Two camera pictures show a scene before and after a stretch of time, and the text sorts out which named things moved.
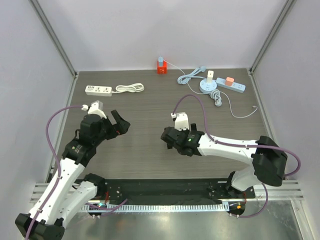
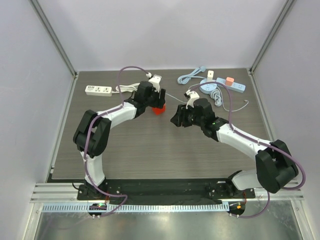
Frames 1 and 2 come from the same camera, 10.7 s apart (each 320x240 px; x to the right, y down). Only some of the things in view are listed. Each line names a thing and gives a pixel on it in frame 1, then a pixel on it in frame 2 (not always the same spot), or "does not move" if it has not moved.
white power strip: x=98 y=90 does not move
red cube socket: x=162 y=70 to x=158 y=111
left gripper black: x=120 y=127 to x=159 y=103
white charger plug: x=210 y=75 does not move
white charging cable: x=185 y=79 to x=246 y=101
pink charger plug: x=229 y=81 does not move
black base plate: x=169 y=191 does not move
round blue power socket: x=207 y=88 does not move
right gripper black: x=173 y=138 to x=185 y=116
